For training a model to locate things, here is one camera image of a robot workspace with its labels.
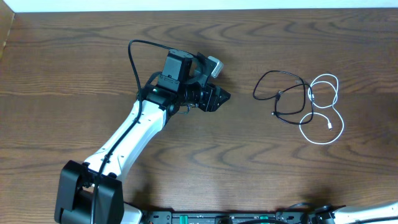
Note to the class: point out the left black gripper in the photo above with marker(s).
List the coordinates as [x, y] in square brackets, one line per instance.
[211, 101]

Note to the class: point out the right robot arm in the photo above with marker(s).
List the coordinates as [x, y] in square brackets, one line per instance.
[385, 213]

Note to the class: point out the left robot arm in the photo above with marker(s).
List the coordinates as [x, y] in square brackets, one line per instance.
[92, 191]

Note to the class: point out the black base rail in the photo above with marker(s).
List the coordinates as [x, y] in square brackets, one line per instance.
[167, 217]

